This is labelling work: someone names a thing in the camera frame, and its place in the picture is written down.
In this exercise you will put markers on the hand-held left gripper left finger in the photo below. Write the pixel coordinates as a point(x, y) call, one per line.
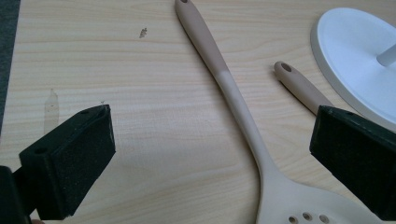
point(68, 165)

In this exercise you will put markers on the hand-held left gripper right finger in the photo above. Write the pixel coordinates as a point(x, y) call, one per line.
point(358, 155)

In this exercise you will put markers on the beige slotted spatula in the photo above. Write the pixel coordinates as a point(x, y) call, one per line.
point(299, 85)

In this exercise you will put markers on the white utensil rack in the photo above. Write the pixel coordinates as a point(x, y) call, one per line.
point(348, 56)

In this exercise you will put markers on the beige skimmer spoon with holes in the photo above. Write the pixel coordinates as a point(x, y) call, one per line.
point(236, 99)

